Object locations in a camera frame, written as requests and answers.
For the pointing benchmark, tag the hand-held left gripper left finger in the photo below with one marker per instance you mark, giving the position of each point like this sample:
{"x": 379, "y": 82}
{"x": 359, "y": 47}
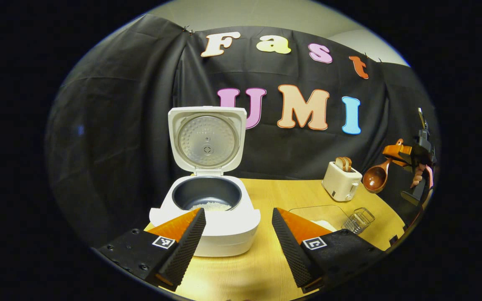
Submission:
{"x": 186, "y": 248}

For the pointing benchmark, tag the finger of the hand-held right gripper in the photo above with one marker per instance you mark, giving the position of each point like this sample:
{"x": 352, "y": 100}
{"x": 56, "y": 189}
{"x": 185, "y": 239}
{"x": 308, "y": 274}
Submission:
{"x": 396, "y": 151}

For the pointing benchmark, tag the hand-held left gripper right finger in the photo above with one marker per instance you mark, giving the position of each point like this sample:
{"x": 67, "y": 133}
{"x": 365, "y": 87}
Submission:
{"x": 291, "y": 251}

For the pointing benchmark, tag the brown wooden spoon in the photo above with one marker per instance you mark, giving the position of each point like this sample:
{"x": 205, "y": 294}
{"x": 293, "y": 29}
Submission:
{"x": 375, "y": 179}

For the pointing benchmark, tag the white rice heap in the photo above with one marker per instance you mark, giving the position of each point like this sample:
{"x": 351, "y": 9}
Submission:
{"x": 211, "y": 206}
{"x": 326, "y": 225}

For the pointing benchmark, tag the white rice cooker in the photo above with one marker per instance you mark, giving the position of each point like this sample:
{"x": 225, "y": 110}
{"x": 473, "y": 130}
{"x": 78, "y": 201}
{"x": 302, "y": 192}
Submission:
{"x": 228, "y": 234}

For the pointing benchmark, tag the clear plastic container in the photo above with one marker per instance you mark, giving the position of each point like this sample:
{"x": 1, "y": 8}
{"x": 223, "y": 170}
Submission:
{"x": 316, "y": 211}

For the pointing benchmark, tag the toast bread slice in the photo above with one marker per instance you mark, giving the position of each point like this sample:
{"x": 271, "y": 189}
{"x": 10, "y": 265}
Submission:
{"x": 347, "y": 164}
{"x": 339, "y": 164}

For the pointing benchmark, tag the white toaster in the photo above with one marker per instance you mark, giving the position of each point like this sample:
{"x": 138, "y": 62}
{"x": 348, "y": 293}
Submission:
{"x": 340, "y": 184}

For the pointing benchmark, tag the black backdrop cloth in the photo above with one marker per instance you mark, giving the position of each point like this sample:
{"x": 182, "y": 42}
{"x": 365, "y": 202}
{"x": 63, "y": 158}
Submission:
{"x": 132, "y": 125}

